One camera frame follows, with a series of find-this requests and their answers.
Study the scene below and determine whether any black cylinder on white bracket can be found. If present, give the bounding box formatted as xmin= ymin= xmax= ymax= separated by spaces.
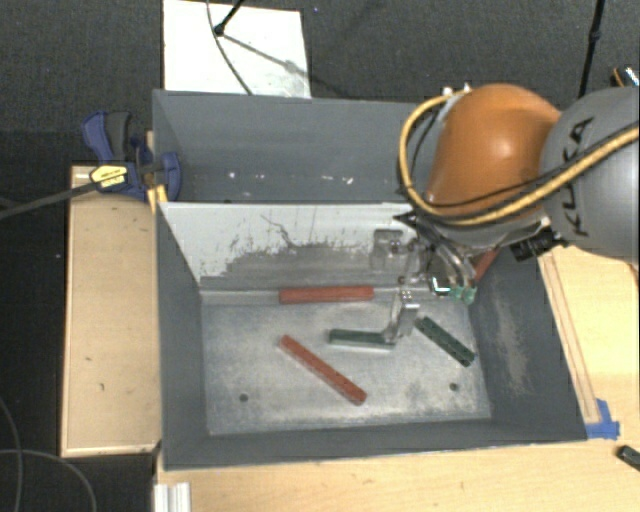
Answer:
xmin=510 ymin=230 xmax=569 ymax=263

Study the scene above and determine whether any dark green flat block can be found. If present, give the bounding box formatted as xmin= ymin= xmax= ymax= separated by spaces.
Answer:
xmin=414 ymin=315 xmax=477 ymax=369
xmin=328 ymin=327 xmax=394 ymax=348

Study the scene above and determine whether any grey metal bin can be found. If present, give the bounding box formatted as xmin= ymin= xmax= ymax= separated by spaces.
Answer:
xmin=151 ymin=88 xmax=589 ymax=472

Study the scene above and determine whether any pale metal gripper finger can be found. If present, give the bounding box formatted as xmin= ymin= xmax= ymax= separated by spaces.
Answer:
xmin=398 ymin=301 xmax=421 ymax=340
xmin=381 ymin=288 xmax=415 ymax=347

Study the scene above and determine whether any pale wood board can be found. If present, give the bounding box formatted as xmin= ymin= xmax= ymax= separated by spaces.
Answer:
xmin=59 ymin=164 xmax=164 ymax=459

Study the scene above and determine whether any red-brown flat block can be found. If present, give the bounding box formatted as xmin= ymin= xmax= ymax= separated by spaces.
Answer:
xmin=278 ymin=334 xmax=369 ymax=406
xmin=472 ymin=248 xmax=502 ymax=282
xmin=278 ymin=285 xmax=377 ymax=306

